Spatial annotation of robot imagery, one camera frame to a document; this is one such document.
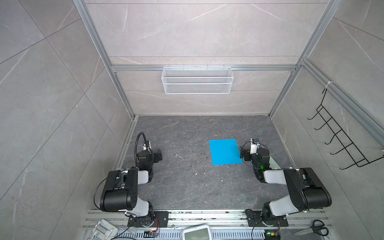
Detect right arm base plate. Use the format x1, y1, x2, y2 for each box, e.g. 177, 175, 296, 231
244, 209, 289, 227

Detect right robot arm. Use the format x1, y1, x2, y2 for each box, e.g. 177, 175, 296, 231
240, 142, 332, 226

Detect black handled scissors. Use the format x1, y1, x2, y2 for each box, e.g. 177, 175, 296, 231
294, 220, 329, 237

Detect white display device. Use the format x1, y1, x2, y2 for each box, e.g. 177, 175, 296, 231
182, 224, 213, 240

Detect black wire hook rack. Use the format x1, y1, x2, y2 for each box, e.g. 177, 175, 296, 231
307, 89, 384, 170

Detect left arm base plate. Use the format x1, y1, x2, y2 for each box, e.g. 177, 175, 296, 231
127, 211, 170, 228

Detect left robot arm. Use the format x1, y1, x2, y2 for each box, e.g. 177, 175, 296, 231
93, 146, 163, 221

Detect white clamp device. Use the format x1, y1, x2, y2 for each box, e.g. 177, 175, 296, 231
90, 219, 119, 240

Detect small green circuit board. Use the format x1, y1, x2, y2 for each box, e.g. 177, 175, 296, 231
265, 230, 281, 240

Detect white wire mesh basket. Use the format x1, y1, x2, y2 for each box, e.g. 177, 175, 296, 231
162, 67, 234, 95

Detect small orange circuit board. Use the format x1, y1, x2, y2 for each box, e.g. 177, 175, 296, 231
143, 230, 160, 238

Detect blue square paper sheet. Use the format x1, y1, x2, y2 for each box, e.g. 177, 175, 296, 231
209, 139, 243, 166

